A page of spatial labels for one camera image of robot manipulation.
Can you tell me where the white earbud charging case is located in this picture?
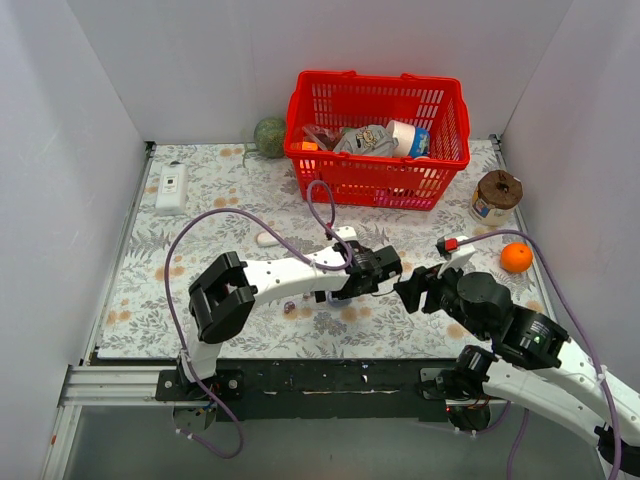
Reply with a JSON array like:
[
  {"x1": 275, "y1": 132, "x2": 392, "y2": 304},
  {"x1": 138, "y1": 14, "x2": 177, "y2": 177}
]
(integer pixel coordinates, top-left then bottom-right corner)
[{"x1": 256, "y1": 231, "x2": 279, "y2": 248}]

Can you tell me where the purple earbud charging case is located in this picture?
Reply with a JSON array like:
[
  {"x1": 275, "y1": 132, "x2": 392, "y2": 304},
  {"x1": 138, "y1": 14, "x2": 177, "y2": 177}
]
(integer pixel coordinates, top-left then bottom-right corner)
[{"x1": 327, "y1": 293, "x2": 351, "y2": 308}]

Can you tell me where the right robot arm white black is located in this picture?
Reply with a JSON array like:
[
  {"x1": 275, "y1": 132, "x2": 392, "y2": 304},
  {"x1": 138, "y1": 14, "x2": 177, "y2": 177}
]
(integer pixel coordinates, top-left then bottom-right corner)
[{"x1": 394, "y1": 267, "x2": 639, "y2": 475}]

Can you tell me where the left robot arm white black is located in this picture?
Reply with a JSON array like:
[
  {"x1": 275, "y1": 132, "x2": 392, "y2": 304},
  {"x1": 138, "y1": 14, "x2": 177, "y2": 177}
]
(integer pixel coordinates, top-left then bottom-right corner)
[{"x1": 178, "y1": 240, "x2": 402, "y2": 400}]

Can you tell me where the orange fruit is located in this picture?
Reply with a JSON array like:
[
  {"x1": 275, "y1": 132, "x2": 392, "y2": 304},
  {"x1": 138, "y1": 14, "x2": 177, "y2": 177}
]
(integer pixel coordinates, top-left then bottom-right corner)
[{"x1": 500, "y1": 242, "x2": 534, "y2": 274}]

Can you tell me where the purple earbud left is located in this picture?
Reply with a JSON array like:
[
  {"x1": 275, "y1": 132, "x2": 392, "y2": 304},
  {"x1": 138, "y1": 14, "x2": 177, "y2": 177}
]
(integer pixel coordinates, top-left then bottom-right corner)
[{"x1": 284, "y1": 301, "x2": 296, "y2": 314}]

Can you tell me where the brown lidded jar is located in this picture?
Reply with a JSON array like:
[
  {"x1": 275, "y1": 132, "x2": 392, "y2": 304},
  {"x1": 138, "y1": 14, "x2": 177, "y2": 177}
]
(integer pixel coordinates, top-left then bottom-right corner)
[{"x1": 470, "y1": 170, "x2": 523, "y2": 227}]

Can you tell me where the grey printed snack pouch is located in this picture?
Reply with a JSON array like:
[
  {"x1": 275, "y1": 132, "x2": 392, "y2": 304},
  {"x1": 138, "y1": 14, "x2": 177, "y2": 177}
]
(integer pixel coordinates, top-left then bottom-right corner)
[{"x1": 333, "y1": 124, "x2": 395, "y2": 157}]

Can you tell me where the blue white paper roll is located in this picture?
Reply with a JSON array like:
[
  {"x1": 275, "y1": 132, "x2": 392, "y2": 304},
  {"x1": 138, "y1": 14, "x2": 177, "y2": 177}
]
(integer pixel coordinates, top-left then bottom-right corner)
[{"x1": 386, "y1": 120, "x2": 431, "y2": 158}]

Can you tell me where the dark red snack packet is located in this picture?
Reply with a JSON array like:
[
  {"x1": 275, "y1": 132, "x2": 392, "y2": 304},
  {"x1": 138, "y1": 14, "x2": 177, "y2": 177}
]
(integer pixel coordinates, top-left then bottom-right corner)
[{"x1": 302, "y1": 124, "x2": 342, "y2": 151}]

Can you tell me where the green round melon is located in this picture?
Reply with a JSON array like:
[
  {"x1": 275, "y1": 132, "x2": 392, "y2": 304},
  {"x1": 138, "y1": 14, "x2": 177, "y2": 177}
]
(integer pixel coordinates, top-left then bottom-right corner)
[{"x1": 254, "y1": 117, "x2": 287, "y2": 158}]

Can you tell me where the red plastic shopping basket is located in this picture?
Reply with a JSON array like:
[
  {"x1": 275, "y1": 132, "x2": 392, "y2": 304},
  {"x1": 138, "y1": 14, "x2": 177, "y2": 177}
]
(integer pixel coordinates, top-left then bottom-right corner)
[{"x1": 284, "y1": 71, "x2": 470, "y2": 211}]

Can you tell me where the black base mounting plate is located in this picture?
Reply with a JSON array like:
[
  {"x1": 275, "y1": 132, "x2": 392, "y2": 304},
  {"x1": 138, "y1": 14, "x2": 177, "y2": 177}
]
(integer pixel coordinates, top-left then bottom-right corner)
[{"x1": 155, "y1": 359, "x2": 454, "y2": 422}]

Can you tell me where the white rectangular device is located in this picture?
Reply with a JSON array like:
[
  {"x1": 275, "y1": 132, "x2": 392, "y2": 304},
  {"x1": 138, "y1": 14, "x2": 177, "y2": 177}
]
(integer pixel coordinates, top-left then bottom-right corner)
[{"x1": 155, "y1": 163, "x2": 188, "y2": 216}]

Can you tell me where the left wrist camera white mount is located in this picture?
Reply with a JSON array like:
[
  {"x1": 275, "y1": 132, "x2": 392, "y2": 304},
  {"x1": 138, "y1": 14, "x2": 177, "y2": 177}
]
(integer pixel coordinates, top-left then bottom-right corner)
[{"x1": 325, "y1": 226, "x2": 358, "y2": 242}]

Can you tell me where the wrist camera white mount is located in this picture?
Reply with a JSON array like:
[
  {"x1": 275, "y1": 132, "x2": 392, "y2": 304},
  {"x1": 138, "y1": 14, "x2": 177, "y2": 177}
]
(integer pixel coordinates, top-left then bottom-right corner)
[
  {"x1": 325, "y1": 226, "x2": 358, "y2": 242},
  {"x1": 436, "y1": 236, "x2": 475, "y2": 277}
]

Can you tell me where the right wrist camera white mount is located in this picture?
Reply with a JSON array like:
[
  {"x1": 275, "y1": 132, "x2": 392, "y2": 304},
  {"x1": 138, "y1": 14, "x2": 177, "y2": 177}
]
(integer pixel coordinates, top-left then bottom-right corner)
[{"x1": 436, "y1": 236, "x2": 475, "y2": 277}]

